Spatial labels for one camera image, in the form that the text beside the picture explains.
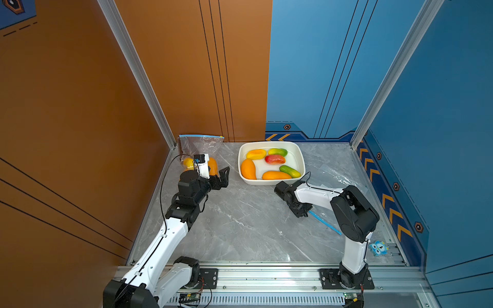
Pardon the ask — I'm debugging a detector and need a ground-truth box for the yellow orange mango in bowl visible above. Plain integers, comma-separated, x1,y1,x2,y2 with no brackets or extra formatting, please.
246,149,267,160

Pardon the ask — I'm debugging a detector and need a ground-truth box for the green circuit board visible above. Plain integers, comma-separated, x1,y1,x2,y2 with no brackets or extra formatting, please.
178,293,202,305

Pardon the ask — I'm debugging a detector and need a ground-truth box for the red apple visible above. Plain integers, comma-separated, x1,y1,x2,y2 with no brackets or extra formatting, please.
264,154,286,165

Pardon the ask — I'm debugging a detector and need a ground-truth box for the spare clear zip-top bag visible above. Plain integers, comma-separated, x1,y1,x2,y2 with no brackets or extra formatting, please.
295,172,380,243

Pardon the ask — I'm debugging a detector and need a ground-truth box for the white fruit bowl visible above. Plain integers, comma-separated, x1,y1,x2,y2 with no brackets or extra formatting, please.
238,141,306,186

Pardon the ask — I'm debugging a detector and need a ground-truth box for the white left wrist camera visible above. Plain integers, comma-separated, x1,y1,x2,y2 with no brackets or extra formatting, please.
193,154,210,179

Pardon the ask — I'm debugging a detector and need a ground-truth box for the small blue owl toy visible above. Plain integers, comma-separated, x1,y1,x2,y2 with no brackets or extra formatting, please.
369,241,388,257

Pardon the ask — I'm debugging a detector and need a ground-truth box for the aluminium front rail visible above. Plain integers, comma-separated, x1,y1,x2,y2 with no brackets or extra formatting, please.
101,261,440,308

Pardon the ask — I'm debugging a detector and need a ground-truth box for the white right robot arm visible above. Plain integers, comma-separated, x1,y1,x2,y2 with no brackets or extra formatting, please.
274,180,380,291

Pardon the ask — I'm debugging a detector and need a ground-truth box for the green mango in bowl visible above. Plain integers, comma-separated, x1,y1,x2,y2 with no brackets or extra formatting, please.
279,165,302,178

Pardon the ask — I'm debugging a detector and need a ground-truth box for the clear zip-top bag blue zipper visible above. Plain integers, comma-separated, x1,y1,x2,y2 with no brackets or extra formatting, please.
178,134,225,163

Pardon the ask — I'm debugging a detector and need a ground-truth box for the yellow orange mango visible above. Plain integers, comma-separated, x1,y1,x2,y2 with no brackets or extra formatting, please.
182,157,195,171
246,149,267,160

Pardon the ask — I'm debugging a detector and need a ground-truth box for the green yellow mango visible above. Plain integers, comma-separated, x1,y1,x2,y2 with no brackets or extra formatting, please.
268,148,288,157

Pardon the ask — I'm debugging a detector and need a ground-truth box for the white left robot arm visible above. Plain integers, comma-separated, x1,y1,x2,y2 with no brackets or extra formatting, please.
103,167,230,307

